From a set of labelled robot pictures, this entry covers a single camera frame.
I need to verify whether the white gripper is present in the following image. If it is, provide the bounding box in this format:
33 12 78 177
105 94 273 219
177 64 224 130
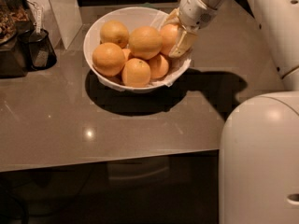
162 0 217 58

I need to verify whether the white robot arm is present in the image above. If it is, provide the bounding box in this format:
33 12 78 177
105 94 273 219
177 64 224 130
166 0 299 224

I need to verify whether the white bowl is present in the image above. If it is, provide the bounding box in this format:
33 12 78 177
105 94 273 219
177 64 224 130
82 6 193 94

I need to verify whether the small hidden orange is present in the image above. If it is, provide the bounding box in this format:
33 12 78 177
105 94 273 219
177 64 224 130
122 49 134 61

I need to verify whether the black mesh cup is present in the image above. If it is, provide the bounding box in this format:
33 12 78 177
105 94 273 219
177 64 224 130
18 29 57 70

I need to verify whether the white tag in cup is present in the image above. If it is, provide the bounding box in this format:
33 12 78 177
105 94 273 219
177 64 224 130
33 3 43 34

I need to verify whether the dark appliance with jar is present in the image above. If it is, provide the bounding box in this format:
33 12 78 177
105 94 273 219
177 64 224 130
0 0 33 78

